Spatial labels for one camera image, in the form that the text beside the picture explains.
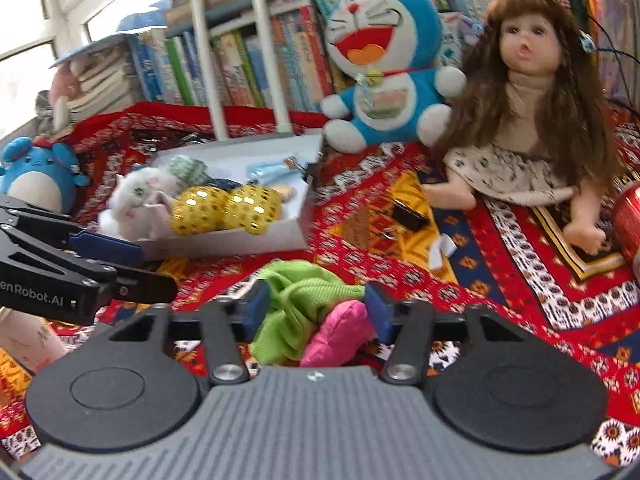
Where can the grey plush toy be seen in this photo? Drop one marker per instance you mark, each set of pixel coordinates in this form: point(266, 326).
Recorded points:
point(45, 110)

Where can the pink plush toy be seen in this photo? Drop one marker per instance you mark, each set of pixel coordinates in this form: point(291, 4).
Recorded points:
point(62, 87)

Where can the red soda can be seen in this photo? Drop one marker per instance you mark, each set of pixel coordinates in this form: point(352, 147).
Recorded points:
point(629, 225)

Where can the white tube rack frame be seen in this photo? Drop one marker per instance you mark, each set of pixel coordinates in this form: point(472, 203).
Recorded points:
point(207, 60)

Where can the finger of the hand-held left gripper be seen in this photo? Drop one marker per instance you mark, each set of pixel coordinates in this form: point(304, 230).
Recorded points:
point(145, 287)
point(107, 251)

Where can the green and pink cloth toy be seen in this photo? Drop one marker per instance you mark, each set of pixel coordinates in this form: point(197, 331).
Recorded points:
point(300, 300)

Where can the green gingham scrunchie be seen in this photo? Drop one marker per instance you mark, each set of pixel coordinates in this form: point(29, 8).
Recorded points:
point(187, 170)

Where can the white paper cup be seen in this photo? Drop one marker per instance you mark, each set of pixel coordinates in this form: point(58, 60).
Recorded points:
point(25, 340)

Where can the grey shallow box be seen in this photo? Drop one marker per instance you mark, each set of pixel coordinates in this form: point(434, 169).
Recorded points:
point(240, 246)

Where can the white plush cat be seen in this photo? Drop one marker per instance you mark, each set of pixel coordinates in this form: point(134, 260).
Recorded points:
point(125, 205)

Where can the row of upright books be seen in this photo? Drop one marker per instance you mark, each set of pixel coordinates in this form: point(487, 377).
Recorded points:
point(235, 65)

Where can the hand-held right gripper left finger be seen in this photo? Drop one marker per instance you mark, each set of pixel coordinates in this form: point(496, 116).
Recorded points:
point(256, 310)

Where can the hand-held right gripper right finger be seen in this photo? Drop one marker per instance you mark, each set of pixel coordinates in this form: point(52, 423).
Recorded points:
point(379, 312)

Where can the blue round plush toy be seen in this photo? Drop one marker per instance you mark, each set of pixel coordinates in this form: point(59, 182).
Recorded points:
point(35, 180)

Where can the window frame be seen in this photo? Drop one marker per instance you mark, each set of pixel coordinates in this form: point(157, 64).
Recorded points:
point(60, 10)

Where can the blue robot cat plush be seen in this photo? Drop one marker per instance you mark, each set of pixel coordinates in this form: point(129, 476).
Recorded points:
point(390, 85)

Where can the red patterned blanket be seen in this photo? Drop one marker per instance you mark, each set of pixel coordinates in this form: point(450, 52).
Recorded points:
point(500, 280)

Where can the white folded paper strip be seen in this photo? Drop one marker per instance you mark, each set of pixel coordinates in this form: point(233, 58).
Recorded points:
point(442, 252)

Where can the black binder clip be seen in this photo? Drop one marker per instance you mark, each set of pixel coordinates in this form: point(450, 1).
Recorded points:
point(305, 172)
point(407, 217)

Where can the stack of flat books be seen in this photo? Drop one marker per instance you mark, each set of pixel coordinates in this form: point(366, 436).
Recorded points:
point(105, 85)

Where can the brown haired doll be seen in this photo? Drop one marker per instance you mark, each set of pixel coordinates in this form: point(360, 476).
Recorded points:
point(525, 110)

